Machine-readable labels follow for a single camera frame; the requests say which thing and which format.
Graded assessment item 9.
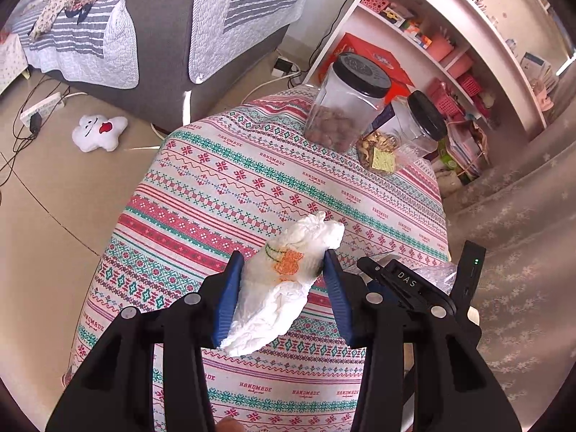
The floral white napkin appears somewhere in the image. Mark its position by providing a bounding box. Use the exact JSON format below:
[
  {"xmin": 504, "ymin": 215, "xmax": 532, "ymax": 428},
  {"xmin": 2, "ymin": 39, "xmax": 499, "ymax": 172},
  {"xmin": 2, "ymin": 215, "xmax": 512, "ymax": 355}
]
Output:
[{"xmin": 220, "ymin": 212, "xmax": 345, "ymax": 357}]

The operator thumb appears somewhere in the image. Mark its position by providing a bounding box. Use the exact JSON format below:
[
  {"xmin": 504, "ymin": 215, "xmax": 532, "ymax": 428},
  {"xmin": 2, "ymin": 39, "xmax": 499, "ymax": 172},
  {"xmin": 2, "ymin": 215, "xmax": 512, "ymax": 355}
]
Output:
[{"xmin": 215, "ymin": 417, "xmax": 246, "ymax": 432}]

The crushed clear plastic bottle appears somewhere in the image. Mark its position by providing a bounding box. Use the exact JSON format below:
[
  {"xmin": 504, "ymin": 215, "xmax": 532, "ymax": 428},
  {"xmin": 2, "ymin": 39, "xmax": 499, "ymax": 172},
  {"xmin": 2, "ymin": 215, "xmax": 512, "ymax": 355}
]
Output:
[{"xmin": 359, "ymin": 251, "xmax": 458, "ymax": 296}]

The floral lace curtain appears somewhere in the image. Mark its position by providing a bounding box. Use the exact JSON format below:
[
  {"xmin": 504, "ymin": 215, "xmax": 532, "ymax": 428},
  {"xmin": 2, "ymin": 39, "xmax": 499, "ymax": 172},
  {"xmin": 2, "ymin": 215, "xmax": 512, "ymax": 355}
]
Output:
[{"xmin": 442, "ymin": 71, "xmax": 576, "ymax": 415}]

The clear jar with pistachios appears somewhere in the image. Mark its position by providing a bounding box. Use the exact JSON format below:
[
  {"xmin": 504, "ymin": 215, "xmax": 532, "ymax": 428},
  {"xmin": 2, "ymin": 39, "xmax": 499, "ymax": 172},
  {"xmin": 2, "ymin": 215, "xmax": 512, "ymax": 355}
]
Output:
[{"xmin": 356, "ymin": 91, "xmax": 447, "ymax": 175}]

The pink storage basket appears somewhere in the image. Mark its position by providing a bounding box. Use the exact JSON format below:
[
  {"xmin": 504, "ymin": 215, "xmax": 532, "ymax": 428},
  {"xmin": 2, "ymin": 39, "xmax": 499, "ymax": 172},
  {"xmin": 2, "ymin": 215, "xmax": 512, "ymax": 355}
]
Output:
[{"xmin": 426, "ymin": 78, "xmax": 465, "ymax": 117}]

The clear jar with brown nuts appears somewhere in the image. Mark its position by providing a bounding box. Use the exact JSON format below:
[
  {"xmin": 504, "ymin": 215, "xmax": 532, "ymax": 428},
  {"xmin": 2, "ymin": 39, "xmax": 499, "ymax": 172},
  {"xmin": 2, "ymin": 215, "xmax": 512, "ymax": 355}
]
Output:
[{"xmin": 303, "ymin": 52, "xmax": 391, "ymax": 153}]

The red gift box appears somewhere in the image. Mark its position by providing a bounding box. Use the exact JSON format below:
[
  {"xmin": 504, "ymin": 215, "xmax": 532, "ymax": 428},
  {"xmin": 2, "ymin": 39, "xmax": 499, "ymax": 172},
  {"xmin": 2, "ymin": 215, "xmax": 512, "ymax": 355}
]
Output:
[{"xmin": 317, "ymin": 31, "xmax": 415, "ymax": 100}]

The patterned tablecloth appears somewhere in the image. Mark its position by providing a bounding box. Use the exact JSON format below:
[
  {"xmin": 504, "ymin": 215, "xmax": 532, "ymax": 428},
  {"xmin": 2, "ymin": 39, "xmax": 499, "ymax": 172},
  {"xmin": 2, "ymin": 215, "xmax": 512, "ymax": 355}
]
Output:
[{"xmin": 69, "ymin": 88, "xmax": 449, "ymax": 431}]

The white bookshelf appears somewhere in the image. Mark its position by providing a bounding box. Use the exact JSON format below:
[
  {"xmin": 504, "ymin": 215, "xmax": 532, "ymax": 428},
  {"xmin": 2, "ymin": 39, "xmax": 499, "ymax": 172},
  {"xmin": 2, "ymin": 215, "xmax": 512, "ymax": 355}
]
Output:
[{"xmin": 306, "ymin": 0, "xmax": 575, "ymax": 139}]

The white ghost plush toy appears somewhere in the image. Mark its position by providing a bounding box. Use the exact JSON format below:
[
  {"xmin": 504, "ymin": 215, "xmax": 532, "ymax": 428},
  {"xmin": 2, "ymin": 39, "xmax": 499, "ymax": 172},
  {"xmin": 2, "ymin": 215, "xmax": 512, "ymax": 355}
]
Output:
[{"xmin": 71, "ymin": 115, "xmax": 128, "ymax": 153}]

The white power strip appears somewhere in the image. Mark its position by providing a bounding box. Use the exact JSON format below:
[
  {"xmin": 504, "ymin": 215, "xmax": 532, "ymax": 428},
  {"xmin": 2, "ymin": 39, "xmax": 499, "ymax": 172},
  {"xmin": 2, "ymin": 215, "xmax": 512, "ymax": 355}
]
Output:
[{"xmin": 19, "ymin": 92, "xmax": 64, "ymax": 128}]

